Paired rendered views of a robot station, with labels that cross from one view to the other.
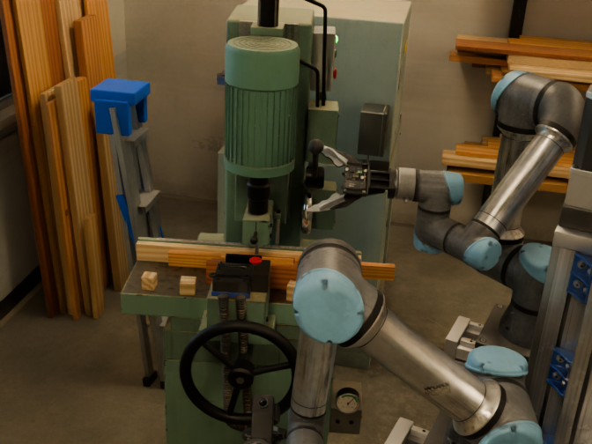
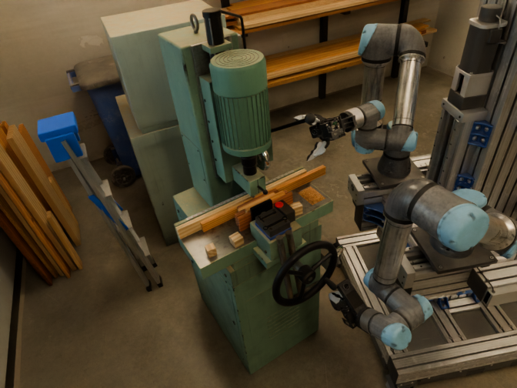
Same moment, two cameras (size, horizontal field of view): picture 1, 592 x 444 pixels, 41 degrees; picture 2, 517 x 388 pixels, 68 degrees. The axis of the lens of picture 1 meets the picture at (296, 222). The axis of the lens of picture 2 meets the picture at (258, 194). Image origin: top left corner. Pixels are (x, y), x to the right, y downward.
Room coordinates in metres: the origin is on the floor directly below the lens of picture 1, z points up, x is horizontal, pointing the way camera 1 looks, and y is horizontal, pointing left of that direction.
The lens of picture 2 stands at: (0.83, 0.67, 1.91)
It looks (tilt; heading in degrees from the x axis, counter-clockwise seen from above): 39 degrees down; 330
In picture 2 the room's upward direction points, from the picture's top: 6 degrees counter-clockwise
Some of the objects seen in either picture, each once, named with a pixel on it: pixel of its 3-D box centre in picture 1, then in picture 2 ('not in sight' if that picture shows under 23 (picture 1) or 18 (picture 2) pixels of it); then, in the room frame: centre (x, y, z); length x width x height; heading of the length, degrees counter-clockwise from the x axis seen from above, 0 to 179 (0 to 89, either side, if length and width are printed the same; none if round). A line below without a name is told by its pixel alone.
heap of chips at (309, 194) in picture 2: not in sight; (311, 193); (1.75, -0.12, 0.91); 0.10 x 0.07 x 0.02; 178
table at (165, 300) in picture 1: (242, 299); (264, 229); (1.74, 0.13, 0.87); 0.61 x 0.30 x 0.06; 88
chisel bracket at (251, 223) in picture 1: (259, 224); (249, 178); (1.87, 0.10, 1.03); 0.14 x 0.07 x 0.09; 178
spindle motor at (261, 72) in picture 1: (261, 107); (242, 104); (1.85, 0.10, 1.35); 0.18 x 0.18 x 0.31
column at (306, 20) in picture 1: (267, 141); (211, 122); (2.14, 0.09, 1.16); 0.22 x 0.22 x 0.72; 88
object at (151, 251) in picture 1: (247, 257); (246, 201); (1.87, 0.12, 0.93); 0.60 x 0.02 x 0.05; 88
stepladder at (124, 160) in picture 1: (142, 238); (110, 213); (2.63, 0.57, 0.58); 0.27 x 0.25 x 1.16; 81
